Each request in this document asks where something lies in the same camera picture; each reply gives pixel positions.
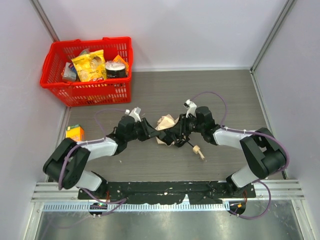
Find orange snack packet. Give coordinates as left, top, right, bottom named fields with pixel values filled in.
left=112, top=54, right=129, bottom=77

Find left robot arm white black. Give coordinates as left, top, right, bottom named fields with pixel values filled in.
left=43, top=115, right=165, bottom=192

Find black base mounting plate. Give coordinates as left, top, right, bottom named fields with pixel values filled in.
left=78, top=181, right=256, bottom=205

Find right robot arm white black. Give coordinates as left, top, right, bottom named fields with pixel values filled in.
left=176, top=106, right=289, bottom=194

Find grey small box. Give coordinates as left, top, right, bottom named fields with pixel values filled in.
left=61, top=62, right=77, bottom=82

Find red plastic shopping basket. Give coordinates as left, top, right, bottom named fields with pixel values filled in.
left=39, top=36, right=134, bottom=107

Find yellow chips bag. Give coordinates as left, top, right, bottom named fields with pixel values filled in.
left=71, top=49, right=107, bottom=83

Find black cd spindle case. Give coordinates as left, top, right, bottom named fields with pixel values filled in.
left=105, top=61, right=125, bottom=79

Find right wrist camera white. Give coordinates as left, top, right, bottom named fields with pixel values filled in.
left=183, top=99, right=197, bottom=118

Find orange juice carton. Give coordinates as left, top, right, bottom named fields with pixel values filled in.
left=65, top=124, right=85, bottom=142

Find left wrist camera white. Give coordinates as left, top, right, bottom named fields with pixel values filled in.
left=125, top=107, right=142, bottom=123

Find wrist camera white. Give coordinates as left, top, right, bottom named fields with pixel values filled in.
left=183, top=99, right=197, bottom=118
left=125, top=107, right=142, bottom=123

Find white slotted cable duct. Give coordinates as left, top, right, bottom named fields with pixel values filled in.
left=42, top=201, right=230, bottom=213

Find beige and black umbrella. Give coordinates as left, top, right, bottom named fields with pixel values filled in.
left=155, top=114, right=205, bottom=161

